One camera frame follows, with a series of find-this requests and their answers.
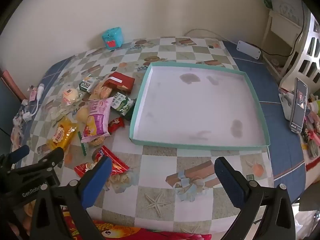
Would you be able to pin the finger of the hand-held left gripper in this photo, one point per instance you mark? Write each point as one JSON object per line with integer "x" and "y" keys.
{"x": 53, "y": 156}
{"x": 20, "y": 152}

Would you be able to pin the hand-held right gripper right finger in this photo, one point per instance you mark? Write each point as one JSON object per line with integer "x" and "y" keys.
{"x": 230, "y": 185}

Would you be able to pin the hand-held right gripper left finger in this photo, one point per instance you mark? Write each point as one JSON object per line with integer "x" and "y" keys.
{"x": 96, "y": 180}

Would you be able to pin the yellow snack packet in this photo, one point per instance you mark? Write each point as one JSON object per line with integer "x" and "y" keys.
{"x": 61, "y": 135}

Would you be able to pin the large red snack packet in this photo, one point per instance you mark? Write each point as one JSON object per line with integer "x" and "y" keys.
{"x": 116, "y": 165}

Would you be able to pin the green-edged clear cookie packet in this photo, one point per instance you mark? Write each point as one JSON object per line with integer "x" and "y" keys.
{"x": 96, "y": 143}

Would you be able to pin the pale yellow bun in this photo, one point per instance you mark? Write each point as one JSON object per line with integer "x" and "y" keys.
{"x": 82, "y": 115}

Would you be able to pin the pink snack packet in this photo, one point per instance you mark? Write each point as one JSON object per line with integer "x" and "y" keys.
{"x": 96, "y": 117}

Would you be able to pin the small red candy packet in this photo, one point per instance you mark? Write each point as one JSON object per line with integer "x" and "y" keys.
{"x": 115, "y": 124}

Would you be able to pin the round bun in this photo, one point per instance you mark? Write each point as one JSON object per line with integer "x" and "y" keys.
{"x": 68, "y": 95}

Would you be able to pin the green white snack packet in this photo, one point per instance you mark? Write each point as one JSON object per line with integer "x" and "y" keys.
{"x": 122, "y": 103}

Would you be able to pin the beige biscuit packet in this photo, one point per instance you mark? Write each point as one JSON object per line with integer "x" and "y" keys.
{"x": 103, "y": 92}

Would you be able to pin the shallow teal cardboard box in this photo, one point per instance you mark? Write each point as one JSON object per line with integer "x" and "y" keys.
{"x": 195, "y": 110}

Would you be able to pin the checkered blue-bordered tablecloth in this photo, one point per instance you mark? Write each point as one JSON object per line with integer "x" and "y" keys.
{"x": 160, "y": 170}

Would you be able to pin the red printed cloth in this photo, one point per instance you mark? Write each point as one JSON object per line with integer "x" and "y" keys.
{"x": 150, "y": 233}

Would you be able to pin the small green white carton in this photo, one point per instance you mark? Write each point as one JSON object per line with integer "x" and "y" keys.
{"x": 86, "y": 84}

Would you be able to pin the white plastic bag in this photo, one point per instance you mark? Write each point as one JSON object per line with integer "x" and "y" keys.
{"x": 307, "y": 225}

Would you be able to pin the pile of small colourful items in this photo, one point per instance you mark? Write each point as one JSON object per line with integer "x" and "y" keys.
{"x": 312, "y": 135}

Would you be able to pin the white phone stand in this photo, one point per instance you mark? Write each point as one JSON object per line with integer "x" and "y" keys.
{"x": 286, "y": 102}

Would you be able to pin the red cardboard box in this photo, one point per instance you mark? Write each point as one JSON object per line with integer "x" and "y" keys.
{"x": 122, "y": 80}

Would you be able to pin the black smartphone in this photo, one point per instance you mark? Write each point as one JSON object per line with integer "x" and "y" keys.
{"x": 298, "y": 105}

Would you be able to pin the small clear cup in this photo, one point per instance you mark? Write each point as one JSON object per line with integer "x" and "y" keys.
{"x": 275, "y": 62}

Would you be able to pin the teal cube toy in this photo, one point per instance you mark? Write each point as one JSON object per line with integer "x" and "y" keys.
{"x": 112, "y": 36}

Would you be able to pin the white power strip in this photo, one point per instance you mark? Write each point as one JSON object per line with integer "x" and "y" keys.
{"x": 248, "y": 49}

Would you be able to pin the white plastic chair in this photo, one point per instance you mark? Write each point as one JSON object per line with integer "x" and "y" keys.
{"x": 303, "y": 55}

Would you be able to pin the cream wooden shelf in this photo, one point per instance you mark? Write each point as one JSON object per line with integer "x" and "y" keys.
{"x": 275, "y": 27}

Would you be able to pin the grey printed cloth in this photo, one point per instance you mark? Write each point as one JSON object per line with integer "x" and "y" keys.
{"x": 287, "y": 5}

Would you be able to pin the reddish wooden frame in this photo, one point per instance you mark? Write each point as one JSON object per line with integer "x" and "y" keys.
{"x": 10, "y": 82}

